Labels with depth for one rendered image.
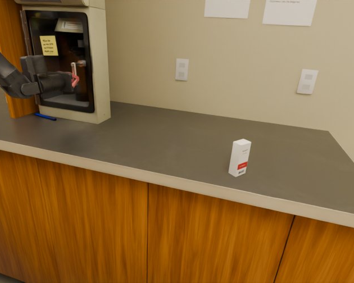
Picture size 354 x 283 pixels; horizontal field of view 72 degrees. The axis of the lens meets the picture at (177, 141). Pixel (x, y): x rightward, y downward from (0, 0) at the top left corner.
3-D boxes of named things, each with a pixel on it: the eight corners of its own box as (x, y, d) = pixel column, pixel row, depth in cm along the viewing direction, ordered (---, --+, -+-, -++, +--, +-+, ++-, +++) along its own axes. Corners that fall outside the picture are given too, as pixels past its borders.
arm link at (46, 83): (30, 95, 83) (43, 95, 81) (23, 74, 80) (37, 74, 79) (45, 91, 89) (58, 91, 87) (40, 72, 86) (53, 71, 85)
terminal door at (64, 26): (39, 104, 116) (23, 9, 100) (95, 113, 109) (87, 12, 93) (37, 105, 115) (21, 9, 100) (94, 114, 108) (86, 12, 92)
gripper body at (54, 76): (50, 71, 93) (34, 73, 86) (72, 73, 90) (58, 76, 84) (53, 88, 95) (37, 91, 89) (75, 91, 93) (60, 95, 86)
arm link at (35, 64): (8, 95, 80) (22, 96, 75) (-4, 58, 76) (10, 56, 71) (43, 88, 89) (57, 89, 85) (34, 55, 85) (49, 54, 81)
